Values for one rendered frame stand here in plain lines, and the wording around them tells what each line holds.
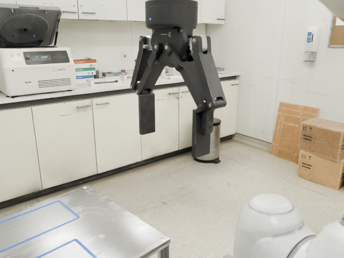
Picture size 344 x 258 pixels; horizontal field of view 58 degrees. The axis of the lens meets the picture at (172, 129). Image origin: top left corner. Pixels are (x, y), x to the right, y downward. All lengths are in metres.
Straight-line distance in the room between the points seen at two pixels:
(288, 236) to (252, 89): 3.33
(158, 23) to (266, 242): 0.53
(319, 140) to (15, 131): 2.63
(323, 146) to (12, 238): 2.70
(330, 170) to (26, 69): 2.76
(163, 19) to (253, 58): 3.55
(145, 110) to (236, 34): 3.64
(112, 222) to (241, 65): 3.35
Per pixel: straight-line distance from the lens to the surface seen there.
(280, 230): 0.76
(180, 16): 0.43
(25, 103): 2.72
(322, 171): 3.24
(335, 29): 3.47
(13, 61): 2.65
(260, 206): 0.77
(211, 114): 0.42
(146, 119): 0.54
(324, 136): 3.12
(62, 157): 2.88
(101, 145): 2.99
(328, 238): 0.71
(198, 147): 0.44
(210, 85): 0.40
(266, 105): 3.90
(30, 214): 1.09
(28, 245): 0.96
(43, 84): 2.70
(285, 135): 3.73
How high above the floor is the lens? 1.35
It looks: 17 degrees down
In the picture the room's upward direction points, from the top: straight up
